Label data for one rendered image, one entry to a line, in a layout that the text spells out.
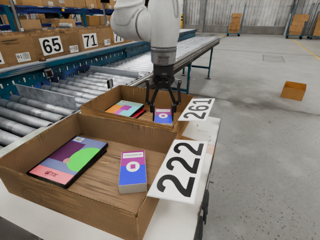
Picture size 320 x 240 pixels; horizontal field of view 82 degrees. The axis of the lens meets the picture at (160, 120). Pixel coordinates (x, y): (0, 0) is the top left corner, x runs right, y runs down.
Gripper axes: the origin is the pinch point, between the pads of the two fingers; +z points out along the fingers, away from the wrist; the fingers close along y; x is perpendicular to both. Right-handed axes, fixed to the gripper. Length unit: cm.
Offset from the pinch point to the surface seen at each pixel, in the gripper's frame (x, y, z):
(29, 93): 30, -75, 3
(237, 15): 1207, 459, -31
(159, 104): 13.2, -1.5, 2.0
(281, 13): 1320, 781, -47
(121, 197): -37.5, -10.7, 3.9
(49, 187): -41.5, -23.9, -4.4
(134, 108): 7.5, -12.9, 1.5
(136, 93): 18.0, -13.1, -1.7
